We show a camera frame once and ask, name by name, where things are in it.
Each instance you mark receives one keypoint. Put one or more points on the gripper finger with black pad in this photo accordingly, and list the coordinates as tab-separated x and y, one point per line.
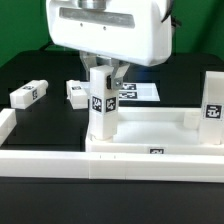
115	79
89	61

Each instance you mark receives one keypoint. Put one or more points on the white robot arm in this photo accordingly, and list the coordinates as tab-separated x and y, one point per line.
121	31

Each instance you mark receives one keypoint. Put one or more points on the white desk tabletop tray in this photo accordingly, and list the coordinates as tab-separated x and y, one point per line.
156	130

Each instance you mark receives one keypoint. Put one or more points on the white U-shaped fence frame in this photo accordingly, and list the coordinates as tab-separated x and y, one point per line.
103	165

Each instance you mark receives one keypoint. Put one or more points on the fiducial marker sheet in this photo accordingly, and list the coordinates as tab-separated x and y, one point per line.
139	92

